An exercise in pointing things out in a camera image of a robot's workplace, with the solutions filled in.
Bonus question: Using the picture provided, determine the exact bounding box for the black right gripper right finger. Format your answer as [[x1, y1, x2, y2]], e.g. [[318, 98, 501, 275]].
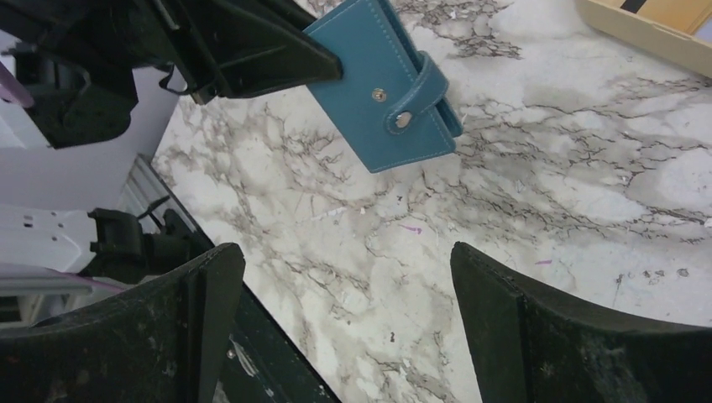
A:
[[450, 242, 711, 402]]

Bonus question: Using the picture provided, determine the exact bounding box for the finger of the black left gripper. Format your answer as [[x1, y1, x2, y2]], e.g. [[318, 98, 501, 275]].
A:
[[149, 1, 343, 105]]

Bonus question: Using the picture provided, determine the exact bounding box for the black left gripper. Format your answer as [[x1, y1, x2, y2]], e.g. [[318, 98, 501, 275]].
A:
[[0, 0, 223, 150]]

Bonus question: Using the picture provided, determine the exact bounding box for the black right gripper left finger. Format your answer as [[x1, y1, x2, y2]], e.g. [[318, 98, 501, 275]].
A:
[[1, 243, 245, 402]]

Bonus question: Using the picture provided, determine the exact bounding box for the blue leather card holder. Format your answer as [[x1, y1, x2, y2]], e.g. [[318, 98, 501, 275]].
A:
[[304, 0, 463, 173]]

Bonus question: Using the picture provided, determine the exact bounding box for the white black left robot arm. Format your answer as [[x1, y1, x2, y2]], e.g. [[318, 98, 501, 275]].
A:
[[1, 1, 342, 285]]

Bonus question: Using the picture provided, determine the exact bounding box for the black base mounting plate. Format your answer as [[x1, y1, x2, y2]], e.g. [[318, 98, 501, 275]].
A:
[[118, 154, 338, 402]]

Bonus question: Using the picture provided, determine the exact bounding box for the beige oval tray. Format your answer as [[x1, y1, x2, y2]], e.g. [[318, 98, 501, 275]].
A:
[[575, 1, 711, 78]]

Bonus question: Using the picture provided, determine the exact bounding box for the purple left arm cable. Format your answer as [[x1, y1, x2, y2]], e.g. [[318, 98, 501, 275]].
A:
[[0, 60, 35, 109]]

